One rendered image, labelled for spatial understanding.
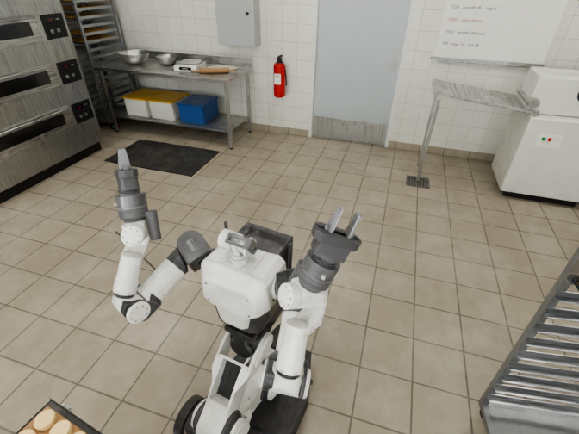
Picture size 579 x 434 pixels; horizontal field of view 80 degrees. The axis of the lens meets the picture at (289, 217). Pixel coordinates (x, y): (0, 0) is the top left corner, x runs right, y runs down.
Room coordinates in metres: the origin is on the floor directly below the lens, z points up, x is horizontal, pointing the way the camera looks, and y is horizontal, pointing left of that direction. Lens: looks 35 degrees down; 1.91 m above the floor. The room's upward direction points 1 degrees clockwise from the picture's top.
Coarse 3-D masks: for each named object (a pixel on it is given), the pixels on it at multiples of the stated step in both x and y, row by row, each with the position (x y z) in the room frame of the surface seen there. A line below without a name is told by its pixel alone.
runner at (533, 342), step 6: (528, 342) 0.87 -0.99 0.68; (534, 342) 0.87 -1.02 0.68; (540, 342) 0.87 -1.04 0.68; (546, 342) 0.87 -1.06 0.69; (552, 342) 0.87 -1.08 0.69; (558, 342) 0.86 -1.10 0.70; (564, 342) 0.86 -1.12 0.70; (570, 342) 0.86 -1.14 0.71; (540, 348) 0.85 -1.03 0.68; (546, 348) 0.85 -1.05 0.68; (552, 348) 0.85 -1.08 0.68; (558, 348) 0.85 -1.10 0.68; (564, 348) 0.85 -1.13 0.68; (570, 348) 0.85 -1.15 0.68; (576, 348) 0.85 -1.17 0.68
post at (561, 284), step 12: (576, 252) 0.90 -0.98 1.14; (576, 264) 0.88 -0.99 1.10; (564, 276) 0.89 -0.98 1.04; (552, 288) 0.91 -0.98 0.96; (564, 288) 0.88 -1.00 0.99; (552, 300) 0.88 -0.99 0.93; (540, 312) 0.89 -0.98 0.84; (528, 324) 0.91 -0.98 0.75; (528, 336) 0.88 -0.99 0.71; (516, 348) 0.89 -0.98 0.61; (516, 360) 0.88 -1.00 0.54; (504, 372) 0.88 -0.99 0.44; (492, 384) 0.90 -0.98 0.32
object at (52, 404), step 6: (48, 402) 0.49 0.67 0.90; (54, 402) 0.49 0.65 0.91; (42, 408) 0.47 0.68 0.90; (54, 408) 0.48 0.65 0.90; (60, 408) 0.48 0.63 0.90; (36, 414) 0.46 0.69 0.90; (60, 414) 0.46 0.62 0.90; (66, 414) 0.46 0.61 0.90; (72, 414) 0.46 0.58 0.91; (30, 420) 0.44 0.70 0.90; (72, 420) 0.44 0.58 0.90; (78, 420) 0.44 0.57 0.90; (24, 426) 0.43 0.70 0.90; (78, 426) 0.43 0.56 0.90; (84, 426) 0.43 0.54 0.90; (90, 426) 0.42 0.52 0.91; (18, 432) 0.41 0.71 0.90; (90, 432) 0.41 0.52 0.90; (96, 432) 0.42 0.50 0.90
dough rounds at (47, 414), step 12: (48, 408) 0.47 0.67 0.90; (36, 420) 0.43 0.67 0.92; (48, 420) 0.43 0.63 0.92; (60, 420) 0.44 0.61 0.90; (24, 432) 0.40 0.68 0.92; (36, 432) 0.41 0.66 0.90; (48, 432) 0.41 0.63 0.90; (60, 432) 0.41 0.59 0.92; (72, 432) 0.41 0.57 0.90; (84, 432) 0.41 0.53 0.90
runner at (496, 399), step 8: (488, 400) 0.86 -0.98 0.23; (496, 400) 0.86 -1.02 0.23; (504, 400) 0.86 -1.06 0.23; (512, 400) 0.86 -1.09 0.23; (520, 400) 0.86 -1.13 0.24; (528, 400) 0.85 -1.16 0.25; (536, 400) 0.85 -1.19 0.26; (528, 408) 0.83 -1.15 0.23; (536, 408) 0.83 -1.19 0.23; (544, 408) 0.83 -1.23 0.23; (552, 408) 0.83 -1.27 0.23; (560, 408) 0.83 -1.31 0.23; (568, 408) 0.83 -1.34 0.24; (576, 408) 0.82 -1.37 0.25
